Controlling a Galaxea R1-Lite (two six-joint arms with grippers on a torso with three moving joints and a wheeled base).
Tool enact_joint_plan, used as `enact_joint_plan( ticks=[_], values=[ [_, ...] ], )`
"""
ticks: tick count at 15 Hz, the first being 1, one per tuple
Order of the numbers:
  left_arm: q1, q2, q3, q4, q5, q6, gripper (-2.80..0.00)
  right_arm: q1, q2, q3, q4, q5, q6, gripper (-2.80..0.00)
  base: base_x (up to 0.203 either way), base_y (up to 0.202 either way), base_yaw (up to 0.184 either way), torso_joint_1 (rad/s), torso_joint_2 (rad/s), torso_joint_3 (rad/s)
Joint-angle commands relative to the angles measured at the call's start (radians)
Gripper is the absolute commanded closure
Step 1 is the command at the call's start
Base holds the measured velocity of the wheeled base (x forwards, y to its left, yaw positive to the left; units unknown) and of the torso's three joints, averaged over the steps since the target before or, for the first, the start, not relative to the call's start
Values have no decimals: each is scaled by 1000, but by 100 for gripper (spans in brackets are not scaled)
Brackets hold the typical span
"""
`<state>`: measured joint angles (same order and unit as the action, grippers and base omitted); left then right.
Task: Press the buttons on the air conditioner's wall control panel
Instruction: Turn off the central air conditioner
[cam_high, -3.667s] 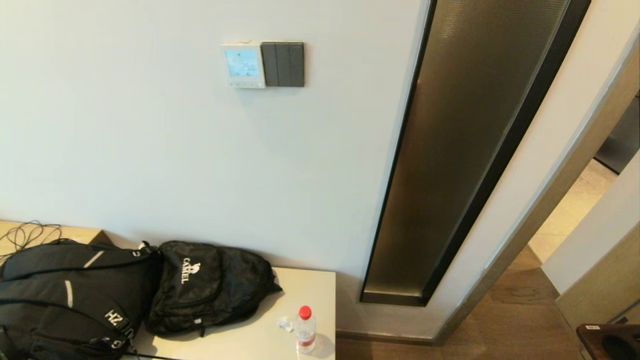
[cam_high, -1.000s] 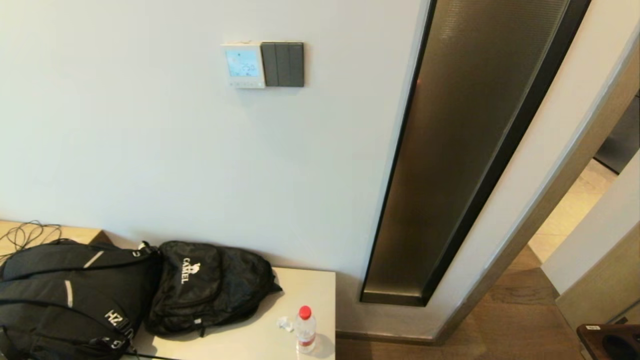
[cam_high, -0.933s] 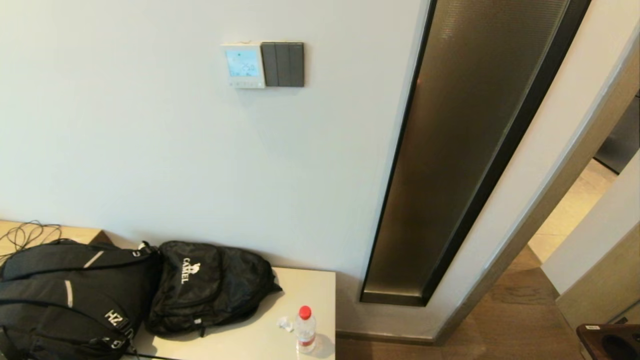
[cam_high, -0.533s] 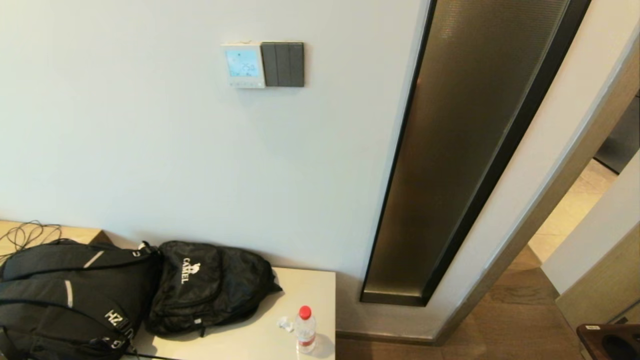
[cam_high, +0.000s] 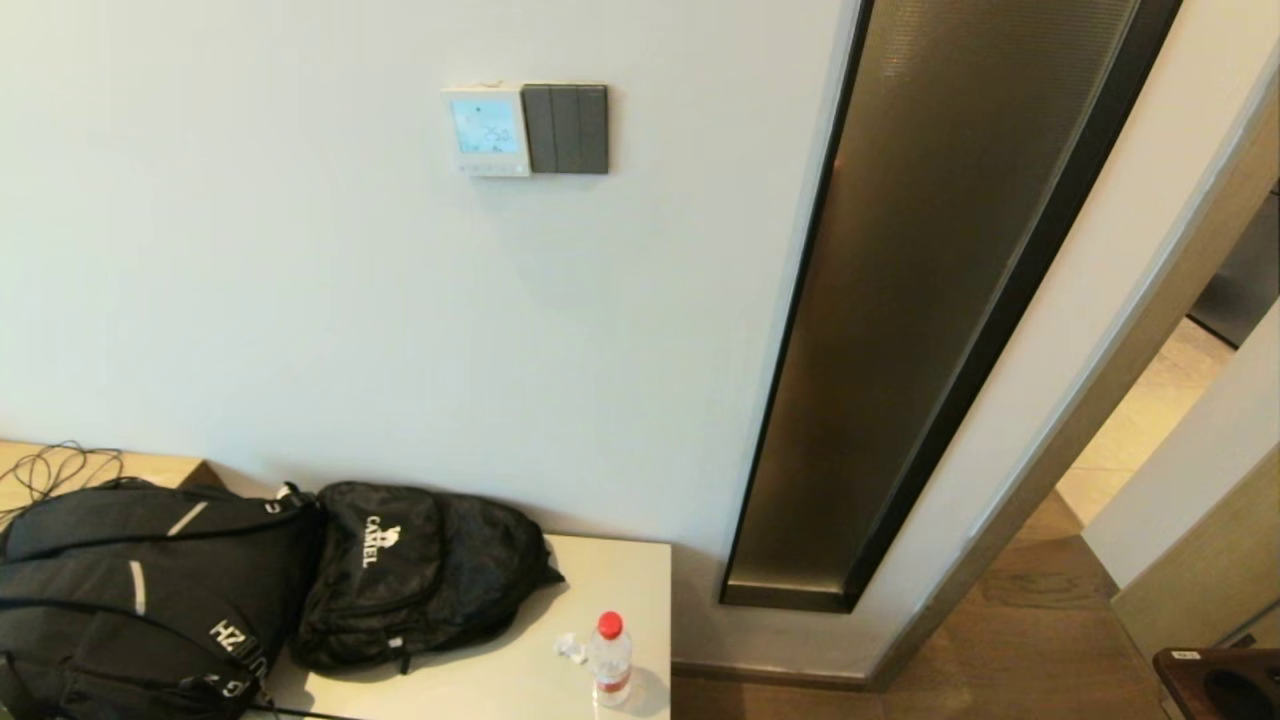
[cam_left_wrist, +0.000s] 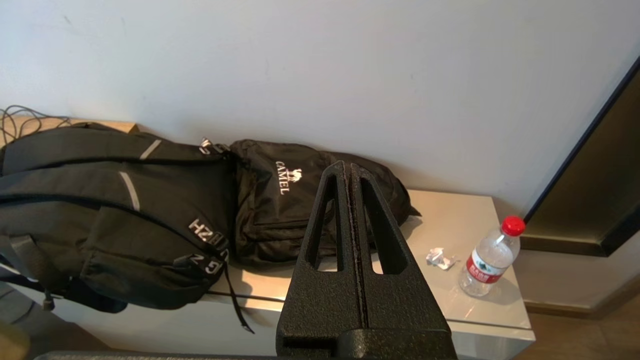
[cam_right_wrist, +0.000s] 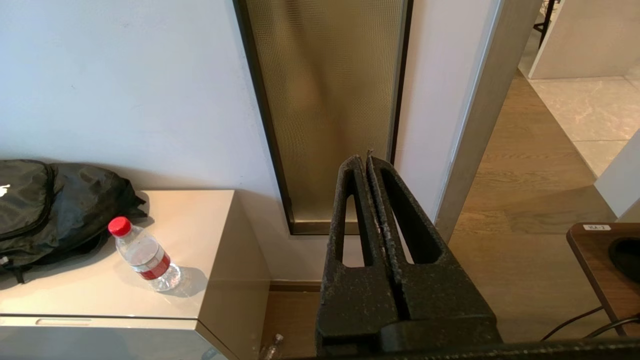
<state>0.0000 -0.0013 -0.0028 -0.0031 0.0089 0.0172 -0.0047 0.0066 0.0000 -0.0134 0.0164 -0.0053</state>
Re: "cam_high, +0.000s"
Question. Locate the white wall thermostat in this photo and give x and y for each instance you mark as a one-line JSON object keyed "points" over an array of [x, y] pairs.
{"points": [[487, 128]]}

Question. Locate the beige wooden cabinet side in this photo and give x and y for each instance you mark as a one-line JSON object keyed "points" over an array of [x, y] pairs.
{"points": [[1210, 580]]}

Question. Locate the grey triple wall switch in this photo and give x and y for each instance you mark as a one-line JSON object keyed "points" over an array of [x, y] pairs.
{"points": [[565, 128]]}

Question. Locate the black Camel logo backpack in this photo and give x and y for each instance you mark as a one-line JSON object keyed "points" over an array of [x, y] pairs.
{"points": [[420, 570]]}

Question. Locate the dark grey appliance beyond doorway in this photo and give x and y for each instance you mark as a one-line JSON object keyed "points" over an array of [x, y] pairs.
{"points": [[1250, 280]]}

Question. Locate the large black backpack white lettering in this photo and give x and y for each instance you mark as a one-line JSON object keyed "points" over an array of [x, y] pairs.
{"points": [[150, 600]]}

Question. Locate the crumpled white wrapper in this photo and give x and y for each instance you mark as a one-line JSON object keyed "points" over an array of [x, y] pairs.
{"points": [[572, 650]]}

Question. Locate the grey brown door frame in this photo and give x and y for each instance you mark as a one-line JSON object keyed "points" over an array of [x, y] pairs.
{"points": [[1095, 400]]}

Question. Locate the dark brown wooden object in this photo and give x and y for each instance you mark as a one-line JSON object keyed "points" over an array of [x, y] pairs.
{"points": [[1190, 690]]}

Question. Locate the clear water bottle red cap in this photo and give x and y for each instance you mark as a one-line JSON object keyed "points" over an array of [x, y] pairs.
{"points": [[610, 665]]}

